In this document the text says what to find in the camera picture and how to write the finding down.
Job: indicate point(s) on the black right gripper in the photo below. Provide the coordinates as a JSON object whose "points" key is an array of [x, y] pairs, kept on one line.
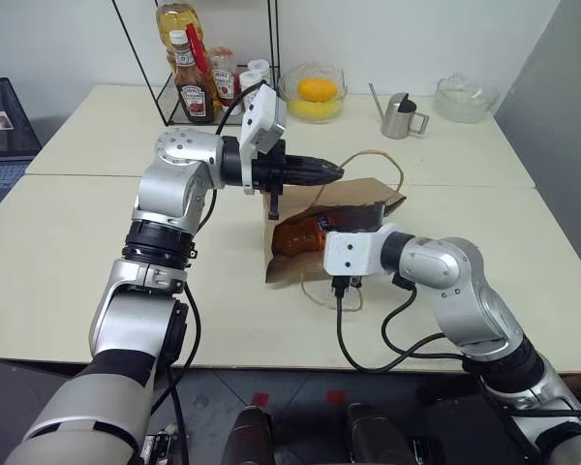
{"points": [[373, 215]]}

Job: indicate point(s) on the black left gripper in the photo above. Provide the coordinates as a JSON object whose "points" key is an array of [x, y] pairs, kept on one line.
{"points": [[271, 169]]}

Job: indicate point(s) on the orange snack packet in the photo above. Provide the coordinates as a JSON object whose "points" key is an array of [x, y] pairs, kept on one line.
{"points": [[295, 239]]}

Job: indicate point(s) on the brown paper bag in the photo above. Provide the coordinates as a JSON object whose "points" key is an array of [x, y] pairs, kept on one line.
{"points": [[295, 269]]}

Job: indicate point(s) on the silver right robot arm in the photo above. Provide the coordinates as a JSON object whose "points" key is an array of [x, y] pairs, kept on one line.
{"points": [[465, 290]]}

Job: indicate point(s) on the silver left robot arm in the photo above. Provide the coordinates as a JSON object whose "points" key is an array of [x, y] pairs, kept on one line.
{"points": [[174, 189]]}

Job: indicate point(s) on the yellow lemon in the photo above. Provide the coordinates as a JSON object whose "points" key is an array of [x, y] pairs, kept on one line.
{"points": [[314, 110]]}

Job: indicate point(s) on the orange fruit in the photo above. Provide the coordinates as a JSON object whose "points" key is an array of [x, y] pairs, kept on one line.
{"points": [[317, 90]]}

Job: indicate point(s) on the steel long-spout watering can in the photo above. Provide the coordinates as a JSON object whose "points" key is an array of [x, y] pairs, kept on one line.
{"points": [[397, 118]]}

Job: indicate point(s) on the glass fruit bowl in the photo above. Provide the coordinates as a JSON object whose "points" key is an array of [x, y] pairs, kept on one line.
{"points": [[314, 70]]}

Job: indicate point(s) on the white seasoning jar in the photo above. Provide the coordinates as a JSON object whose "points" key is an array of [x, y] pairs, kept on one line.
{"points": [[260, 68], [249, 82]]}

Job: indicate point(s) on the plastic squeeze ketchup bottle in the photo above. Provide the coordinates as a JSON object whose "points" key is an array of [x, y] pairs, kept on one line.
{"points": [[223, 82]]}

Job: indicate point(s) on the glass ketchup bottle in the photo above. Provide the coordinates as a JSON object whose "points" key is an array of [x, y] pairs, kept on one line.
{"points": [[193, 99]]}

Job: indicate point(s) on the empty glass bowl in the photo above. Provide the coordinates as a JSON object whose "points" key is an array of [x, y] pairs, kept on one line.
{"points": [[465, 102]]}

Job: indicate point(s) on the cooking oil bottle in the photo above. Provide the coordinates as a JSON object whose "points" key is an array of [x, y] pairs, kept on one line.
{"points": [[174, 21]]}

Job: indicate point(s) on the dark rounded shape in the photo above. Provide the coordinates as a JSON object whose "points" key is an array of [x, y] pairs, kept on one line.
{"points": [[251, 436], [380, 436]]}

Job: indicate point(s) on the dark bulky object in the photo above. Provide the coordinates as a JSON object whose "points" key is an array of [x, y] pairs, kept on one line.
{"points": [[450, 426]]}

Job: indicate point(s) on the dark laptop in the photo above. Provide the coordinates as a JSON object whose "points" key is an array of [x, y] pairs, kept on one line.
{"points": [[2, 140]]}

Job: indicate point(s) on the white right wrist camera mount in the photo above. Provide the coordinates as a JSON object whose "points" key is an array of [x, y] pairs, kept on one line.
{"points": [[353, 252]]}

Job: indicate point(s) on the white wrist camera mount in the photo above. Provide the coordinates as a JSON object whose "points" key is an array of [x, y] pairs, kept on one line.
{"points": [[261, 116], [353, 252]]}

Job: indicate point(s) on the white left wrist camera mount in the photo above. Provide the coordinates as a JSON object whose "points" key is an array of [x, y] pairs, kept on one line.
{"points": [[261, 116]]}

